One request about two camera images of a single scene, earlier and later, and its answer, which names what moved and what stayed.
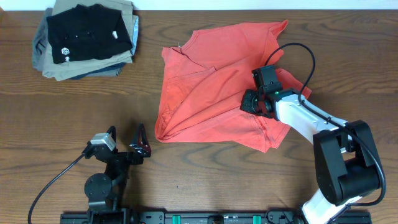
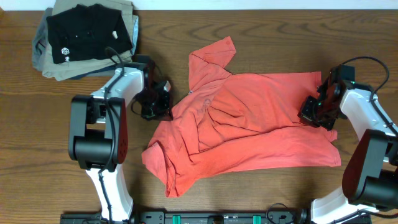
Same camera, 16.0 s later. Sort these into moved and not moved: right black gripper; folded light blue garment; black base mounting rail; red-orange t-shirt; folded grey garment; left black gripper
Moved: red-orange t-shirt; left black gripper; right black gripper
Not moved: black base mounting rail; folded grey garment; folded light blue garment
